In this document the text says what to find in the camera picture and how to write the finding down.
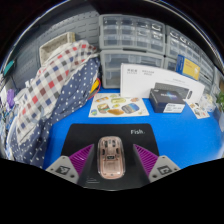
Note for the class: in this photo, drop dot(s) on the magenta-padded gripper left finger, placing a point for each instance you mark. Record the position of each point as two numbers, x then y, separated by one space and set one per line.
61 168

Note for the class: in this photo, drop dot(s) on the white and blue tissue box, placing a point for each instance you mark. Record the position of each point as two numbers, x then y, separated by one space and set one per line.
210 103

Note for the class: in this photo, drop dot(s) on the long white keyboard box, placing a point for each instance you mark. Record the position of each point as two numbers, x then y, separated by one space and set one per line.
140 80

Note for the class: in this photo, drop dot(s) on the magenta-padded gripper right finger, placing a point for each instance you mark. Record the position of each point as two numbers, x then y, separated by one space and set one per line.
163 168

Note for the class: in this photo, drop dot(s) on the yellow and blue card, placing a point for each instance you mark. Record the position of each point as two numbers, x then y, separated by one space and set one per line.
190 68

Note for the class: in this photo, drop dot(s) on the red blue checkered cloth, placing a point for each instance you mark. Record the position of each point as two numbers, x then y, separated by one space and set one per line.
50 83

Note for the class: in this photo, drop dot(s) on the black mouse pad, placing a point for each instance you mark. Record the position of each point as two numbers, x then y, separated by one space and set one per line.
80 136

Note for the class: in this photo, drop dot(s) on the navy polka-dot cloth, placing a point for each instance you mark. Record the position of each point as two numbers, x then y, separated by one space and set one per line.
73 96

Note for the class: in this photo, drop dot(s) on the beige wicker basket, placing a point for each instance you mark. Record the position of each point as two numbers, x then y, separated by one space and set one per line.
53 45

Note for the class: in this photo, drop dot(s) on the small black box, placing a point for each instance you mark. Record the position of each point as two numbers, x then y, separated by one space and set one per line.
165 98

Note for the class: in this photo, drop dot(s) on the transparent pink computer mouse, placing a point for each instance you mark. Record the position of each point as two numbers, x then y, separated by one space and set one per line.
111 160

